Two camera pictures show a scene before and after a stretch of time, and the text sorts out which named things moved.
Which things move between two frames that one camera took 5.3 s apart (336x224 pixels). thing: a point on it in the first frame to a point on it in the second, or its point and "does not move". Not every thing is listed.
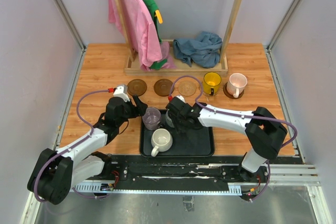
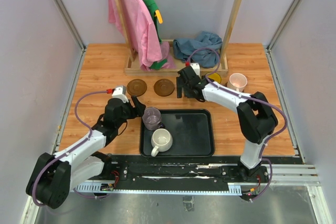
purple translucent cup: x=151 y=118 does not move
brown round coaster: x=136 y=86 does not move
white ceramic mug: x=162 y=139 does not move
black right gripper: x=174 y=117 to x=179 y=85
